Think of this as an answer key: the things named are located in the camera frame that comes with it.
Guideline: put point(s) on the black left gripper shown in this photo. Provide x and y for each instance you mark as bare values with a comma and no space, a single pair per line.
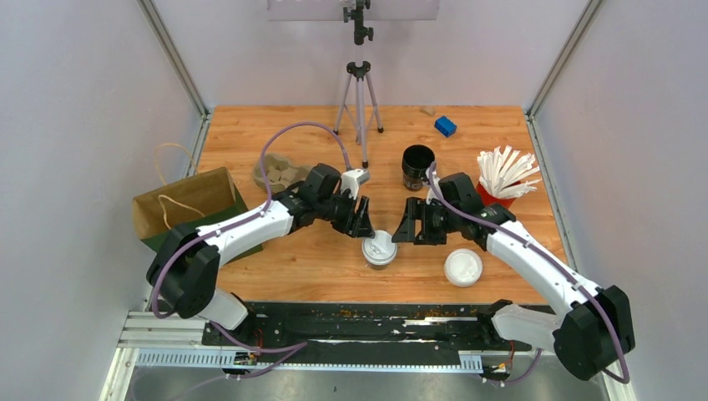
358,226

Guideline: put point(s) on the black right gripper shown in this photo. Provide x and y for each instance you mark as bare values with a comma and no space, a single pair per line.
417,209

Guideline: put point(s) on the white single cup lid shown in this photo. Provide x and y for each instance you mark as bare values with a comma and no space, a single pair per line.
379,248

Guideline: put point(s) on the brown coffee cup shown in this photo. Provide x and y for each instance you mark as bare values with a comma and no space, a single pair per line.
378,266

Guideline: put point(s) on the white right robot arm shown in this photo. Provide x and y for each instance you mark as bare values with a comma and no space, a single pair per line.
590,329

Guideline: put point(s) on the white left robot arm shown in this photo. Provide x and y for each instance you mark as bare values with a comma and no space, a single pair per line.
185,269

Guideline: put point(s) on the black paper cup stack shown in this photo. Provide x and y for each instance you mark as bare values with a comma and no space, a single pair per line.
415,161

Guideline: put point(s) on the white plastic lid stack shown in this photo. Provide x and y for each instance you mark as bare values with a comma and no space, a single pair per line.
463,267

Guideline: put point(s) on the blue small block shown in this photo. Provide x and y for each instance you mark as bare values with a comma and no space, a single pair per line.
445,126

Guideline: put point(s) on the white wrapped straws bundle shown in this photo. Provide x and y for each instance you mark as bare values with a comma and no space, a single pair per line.
507,174

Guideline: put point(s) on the small tan block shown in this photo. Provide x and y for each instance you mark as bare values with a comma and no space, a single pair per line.
428,110

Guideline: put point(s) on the green paper bag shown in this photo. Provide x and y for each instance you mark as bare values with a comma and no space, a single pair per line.
199,200

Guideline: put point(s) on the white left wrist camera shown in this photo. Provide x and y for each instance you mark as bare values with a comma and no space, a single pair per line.
352,181

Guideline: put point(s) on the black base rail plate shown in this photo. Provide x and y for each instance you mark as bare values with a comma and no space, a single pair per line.
321,336

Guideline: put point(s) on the grey camera tripod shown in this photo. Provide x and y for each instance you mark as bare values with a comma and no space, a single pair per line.
358,70

